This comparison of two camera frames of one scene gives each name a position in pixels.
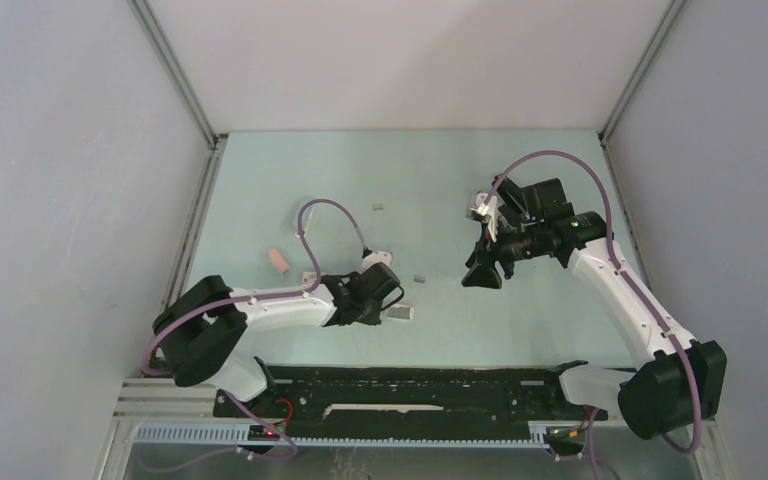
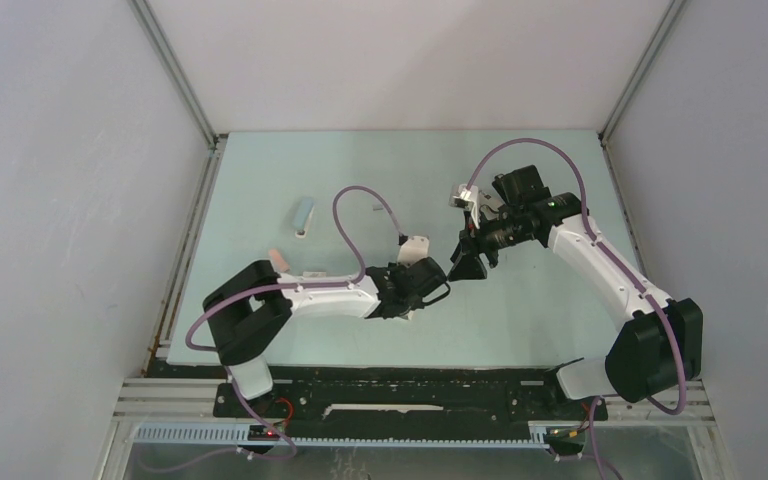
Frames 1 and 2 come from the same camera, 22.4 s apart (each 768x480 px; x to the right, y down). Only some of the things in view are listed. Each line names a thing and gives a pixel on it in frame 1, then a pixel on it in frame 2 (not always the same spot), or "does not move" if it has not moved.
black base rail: x=414 y=403 does not move
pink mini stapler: x=279 y=261 does not move
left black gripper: x=373 y=316 -> x=393 y=267
